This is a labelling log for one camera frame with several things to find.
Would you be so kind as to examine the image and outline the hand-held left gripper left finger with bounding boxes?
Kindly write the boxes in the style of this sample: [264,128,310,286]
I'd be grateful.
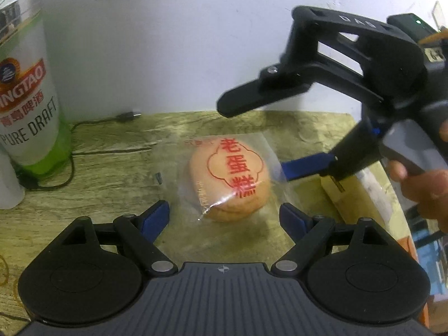
[60,200,176,277]

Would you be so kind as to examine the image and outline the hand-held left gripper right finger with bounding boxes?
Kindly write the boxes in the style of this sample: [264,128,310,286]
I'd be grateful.
[271,202,390,278]

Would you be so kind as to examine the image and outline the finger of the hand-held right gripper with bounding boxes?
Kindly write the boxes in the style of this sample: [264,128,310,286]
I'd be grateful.
[216,5,419,118]
[282,110,383,191]

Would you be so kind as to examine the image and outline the cream yellow cracker packet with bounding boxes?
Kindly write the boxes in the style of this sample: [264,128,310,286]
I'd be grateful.
[320,168,412,239]

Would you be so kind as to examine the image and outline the round cake clear packet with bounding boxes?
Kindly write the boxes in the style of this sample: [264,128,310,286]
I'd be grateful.
[150,131,291,225]

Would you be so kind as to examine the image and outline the green wood-grain desktop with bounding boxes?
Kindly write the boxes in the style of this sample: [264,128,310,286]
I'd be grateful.
[0,111,414,323]

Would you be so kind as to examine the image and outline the person's right hand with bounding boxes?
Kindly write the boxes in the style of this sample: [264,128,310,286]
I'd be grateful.
[388,160,448,233]

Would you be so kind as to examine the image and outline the beige tape strip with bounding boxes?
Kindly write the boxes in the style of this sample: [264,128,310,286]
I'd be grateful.
[433,1,446,29]

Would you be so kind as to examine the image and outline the green beer can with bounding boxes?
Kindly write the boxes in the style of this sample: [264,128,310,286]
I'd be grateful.
[0,0,73,180]

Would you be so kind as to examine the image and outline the black cable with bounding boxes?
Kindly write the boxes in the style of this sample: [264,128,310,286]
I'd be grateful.
[16,112,141,190]

